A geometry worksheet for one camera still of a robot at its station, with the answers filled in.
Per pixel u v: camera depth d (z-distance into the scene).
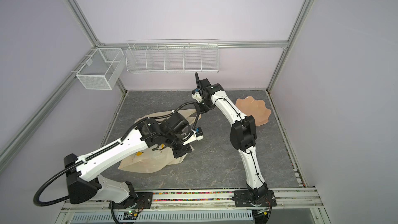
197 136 0.61
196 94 0.86
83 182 0.40
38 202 0.37
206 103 0.78
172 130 0.54
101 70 1.00
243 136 0.57
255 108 1.08
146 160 0.74
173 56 0.99
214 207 0.74
